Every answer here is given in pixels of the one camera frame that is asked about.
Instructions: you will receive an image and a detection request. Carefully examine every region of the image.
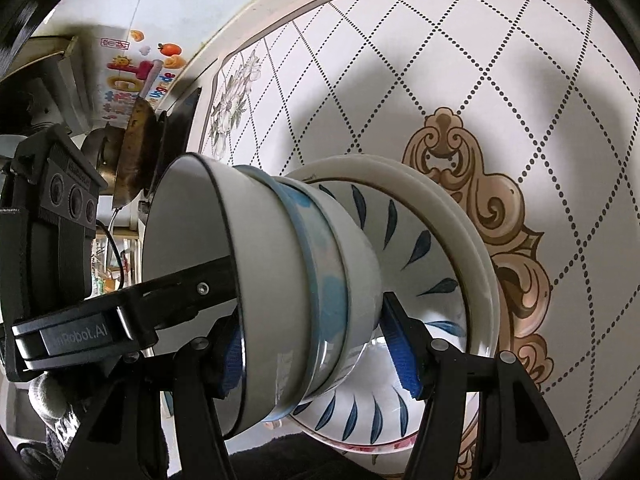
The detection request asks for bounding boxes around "white bowl with blue dots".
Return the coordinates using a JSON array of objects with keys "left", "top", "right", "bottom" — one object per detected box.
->
[{"left": 234, "top": 164, "right": 351, "bottom": 418}]

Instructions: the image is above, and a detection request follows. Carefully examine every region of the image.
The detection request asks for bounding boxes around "white plate with blue leaves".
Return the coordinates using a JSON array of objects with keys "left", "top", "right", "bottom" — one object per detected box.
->
[{"left": 289, "top": 180, "right": 472, "bottom": 457}]

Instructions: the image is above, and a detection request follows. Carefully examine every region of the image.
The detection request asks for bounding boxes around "white plate with pink flowers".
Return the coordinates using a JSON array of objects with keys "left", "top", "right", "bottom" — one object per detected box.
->
[{"left": 284, "top": 155, "right": 502, "bottom": 455}]

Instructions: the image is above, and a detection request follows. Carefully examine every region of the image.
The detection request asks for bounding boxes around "brass coloured wok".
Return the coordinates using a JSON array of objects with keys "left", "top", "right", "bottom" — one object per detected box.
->
[{"left": 112, "top": 95, "right": 169, "bottom": 211}]

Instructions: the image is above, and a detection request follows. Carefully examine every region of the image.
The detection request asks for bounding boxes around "dark cloth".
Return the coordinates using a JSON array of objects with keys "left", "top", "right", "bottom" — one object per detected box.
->
[{"left": 227, "top": 434, "right": 417, "bottom": 480}]

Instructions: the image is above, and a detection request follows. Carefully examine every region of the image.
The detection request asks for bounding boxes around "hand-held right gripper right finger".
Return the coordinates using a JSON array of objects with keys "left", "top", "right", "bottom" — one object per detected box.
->
[{"left": 382, "top": 291, "right": 583, "bottom": 480}]

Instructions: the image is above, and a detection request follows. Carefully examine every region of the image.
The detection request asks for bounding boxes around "colourful letters wall sticker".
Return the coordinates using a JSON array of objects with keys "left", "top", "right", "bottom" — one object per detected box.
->
[{"left": 149, "top": 72, "right": 177, "bottom": 107}]

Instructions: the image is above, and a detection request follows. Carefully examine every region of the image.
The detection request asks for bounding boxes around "metal pot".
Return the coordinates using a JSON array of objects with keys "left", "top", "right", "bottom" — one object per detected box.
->
[{"left": 80, "top": 127, "right": 126, "bottom": 187}]

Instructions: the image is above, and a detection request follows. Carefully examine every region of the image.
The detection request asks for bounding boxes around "white bowl with dark rim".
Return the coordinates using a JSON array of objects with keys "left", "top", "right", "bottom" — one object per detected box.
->
[{"left": 141, "top": 152, "right": 282, "bottom": 437}]

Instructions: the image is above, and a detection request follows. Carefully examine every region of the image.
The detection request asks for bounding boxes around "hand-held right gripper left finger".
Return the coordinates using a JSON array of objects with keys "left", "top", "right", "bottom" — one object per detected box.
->
[{"left": 65, "top": 310, "right": 251, "bottom": 480}]

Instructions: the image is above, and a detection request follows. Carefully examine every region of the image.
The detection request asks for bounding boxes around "black cable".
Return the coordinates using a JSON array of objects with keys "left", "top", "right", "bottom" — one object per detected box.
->
[{"left": 94, "top": 217, "right": 126, "bottom": 292}]

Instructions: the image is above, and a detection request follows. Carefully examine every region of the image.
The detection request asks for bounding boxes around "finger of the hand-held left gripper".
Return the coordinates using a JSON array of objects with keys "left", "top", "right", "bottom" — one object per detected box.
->
[{"left": 117, "top": 255, "right": 239, "bottom": 335}]

